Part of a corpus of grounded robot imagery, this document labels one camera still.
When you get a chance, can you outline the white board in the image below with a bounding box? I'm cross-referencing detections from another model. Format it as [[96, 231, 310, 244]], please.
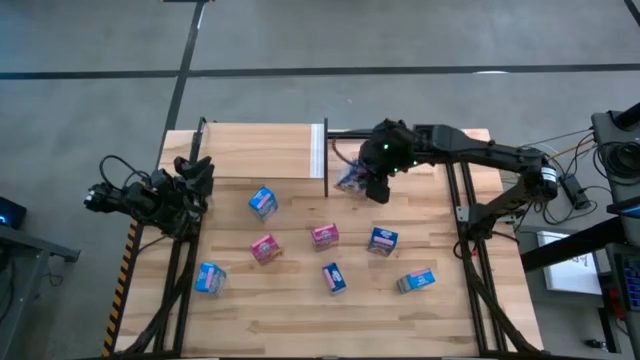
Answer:
[[536, 229, 604, 297]]

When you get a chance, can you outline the wooden shelf with black frame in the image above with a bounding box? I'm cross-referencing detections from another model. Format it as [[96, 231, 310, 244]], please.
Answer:
[[191, 116, 330, 200]]

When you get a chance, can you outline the coiled black cable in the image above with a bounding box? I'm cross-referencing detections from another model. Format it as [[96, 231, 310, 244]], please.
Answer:
[[594, 140, 640, 189]]

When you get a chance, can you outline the yellow black hazard tape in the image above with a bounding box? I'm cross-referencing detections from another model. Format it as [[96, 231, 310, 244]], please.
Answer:
[[101, 219, 140, 359]]

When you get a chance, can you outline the black beam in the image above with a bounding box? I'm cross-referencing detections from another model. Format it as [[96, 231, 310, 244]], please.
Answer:
[[519, 197, 640, 274]]

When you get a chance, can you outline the Rice Krispies cereal box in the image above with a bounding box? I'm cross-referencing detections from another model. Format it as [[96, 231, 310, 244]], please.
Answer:
[[248, 185, 280, 224], [396, 267, 437, 295], [193, 261, 228, 298]]

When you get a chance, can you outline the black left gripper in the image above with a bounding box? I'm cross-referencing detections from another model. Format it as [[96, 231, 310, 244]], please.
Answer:
[[173, 155, 216, 215]]

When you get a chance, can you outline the grey equipment stand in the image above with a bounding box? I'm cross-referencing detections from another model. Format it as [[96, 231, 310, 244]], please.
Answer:
[[590, 102, 640, 201]]

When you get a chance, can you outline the Frosted Flakes cereal box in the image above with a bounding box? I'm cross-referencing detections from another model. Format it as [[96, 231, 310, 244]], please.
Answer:
[[321, 261, 348, 297], [367, 226, 400, 258], [334, 164, 372, 197]]

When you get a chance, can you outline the black aluminium table frame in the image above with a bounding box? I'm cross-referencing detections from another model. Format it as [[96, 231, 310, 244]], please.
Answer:
[[112, 124, 544, 360]]

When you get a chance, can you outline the grey side desk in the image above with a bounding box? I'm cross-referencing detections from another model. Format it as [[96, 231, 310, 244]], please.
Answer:
[[0, 223, 81, 360]]

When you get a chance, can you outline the orange cable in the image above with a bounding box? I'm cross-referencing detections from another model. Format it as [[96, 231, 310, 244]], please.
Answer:
[[547, 137, 596, 161]]

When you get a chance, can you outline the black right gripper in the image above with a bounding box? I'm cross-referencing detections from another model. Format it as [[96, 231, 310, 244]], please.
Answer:
[[358, 118, 424, 205]]

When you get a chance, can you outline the black device with blue light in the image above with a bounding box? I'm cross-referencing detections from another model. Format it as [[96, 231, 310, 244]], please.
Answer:
[[0, 195, 29, 231]]

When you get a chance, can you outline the black keypad device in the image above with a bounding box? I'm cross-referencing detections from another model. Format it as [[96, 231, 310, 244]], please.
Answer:
[[613, 252, 640, 314]]

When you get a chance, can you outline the black power adapter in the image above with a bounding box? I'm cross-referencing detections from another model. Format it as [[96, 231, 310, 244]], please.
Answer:
[[559, 173, 592, 211]]

